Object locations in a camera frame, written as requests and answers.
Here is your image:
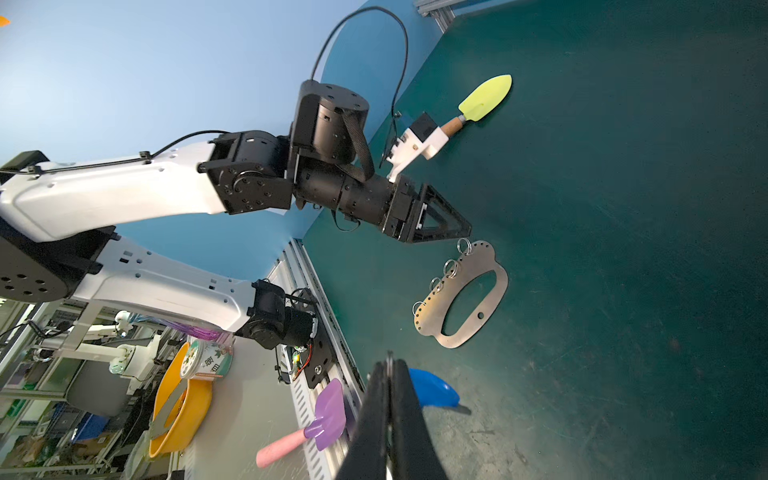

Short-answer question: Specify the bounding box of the green trowel wooden handle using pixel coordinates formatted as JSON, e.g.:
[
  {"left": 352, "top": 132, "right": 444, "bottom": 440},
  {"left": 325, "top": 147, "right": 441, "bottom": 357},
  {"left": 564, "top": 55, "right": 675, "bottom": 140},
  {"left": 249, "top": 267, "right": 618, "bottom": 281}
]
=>
[{"left": 439, "top": 74, "right": 514, "bottom": 138}]

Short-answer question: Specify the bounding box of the aluminium frame rear bar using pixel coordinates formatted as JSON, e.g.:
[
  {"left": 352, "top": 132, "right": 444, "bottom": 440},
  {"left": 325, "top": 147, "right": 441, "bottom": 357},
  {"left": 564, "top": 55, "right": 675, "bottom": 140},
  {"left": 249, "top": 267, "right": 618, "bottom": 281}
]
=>
[{"left": 413, "top": 0, "right": 477, "bottom": 33}]

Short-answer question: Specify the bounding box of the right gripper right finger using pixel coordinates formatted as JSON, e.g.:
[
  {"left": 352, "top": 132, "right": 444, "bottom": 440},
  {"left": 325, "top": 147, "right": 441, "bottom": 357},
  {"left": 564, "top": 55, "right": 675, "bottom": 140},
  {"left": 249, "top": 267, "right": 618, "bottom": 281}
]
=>
[{"left": 390, "top": 360, "right": 448, "bottom": 479}]

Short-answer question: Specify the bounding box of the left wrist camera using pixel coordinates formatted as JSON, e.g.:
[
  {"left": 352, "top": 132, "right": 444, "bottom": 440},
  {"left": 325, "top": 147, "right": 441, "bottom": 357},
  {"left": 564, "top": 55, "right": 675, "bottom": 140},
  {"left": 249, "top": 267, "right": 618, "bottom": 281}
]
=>
[{"left": 385, "top": 113, "right": 463, "bottom": 183}]

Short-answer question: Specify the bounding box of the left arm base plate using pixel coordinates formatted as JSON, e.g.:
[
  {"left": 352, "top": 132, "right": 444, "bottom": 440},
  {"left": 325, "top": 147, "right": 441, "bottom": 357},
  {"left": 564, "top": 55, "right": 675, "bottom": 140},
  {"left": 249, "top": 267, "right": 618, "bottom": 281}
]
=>
[{"left": 292, "top": 288, "right": 337, "bottom": 389}]

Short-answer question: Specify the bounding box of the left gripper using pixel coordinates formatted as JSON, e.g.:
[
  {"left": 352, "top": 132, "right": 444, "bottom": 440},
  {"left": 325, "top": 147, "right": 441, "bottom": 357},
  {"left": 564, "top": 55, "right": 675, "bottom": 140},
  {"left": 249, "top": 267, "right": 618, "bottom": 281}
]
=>
[{"left": 380, "top": 176, "right": 472, "bottom": 243}]

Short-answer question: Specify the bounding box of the front aluminium rail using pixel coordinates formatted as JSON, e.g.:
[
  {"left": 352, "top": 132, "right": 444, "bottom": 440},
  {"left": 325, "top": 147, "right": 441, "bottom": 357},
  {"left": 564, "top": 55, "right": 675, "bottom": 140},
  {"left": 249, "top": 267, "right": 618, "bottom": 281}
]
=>
[{"left": 268, "top": 239, "right": 364, "bottom": 479}]

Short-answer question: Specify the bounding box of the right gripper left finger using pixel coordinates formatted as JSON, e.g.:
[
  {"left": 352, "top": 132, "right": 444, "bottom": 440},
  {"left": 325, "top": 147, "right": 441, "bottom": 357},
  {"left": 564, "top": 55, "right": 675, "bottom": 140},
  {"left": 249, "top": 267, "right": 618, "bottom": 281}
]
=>
[{"left": 335, "top": 359, "right": 392, "bottom": 480}]

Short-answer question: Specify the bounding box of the purple toy shovel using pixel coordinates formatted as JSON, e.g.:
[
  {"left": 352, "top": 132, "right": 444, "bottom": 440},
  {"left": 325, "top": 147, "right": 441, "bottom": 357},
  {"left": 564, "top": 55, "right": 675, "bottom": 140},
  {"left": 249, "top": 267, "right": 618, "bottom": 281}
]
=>
[{"left": 256, "top": 379, "right": 347, "bottom": 468}]

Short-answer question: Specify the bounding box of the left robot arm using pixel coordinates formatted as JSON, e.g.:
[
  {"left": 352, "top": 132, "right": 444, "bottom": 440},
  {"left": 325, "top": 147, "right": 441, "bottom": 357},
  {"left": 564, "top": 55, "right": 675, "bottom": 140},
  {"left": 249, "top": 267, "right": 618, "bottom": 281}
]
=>
[{"left": 1, "top": 80, "right": 471, "bottom": 349}]

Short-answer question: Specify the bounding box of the yellow bowl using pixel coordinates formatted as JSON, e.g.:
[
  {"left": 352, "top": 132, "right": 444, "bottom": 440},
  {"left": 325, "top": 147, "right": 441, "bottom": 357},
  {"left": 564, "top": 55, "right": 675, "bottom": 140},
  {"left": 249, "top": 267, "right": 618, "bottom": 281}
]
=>
[{"left": 149, "top": 343, "right": 213, "bottom": 459}]

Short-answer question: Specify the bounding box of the metal key holder plate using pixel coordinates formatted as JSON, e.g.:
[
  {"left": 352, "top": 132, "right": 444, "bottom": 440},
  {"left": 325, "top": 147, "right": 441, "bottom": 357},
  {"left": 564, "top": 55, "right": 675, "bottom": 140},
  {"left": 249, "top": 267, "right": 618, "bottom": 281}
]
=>
[{"left": 412, "top": 238, "right": 509, "bottom": 349}]

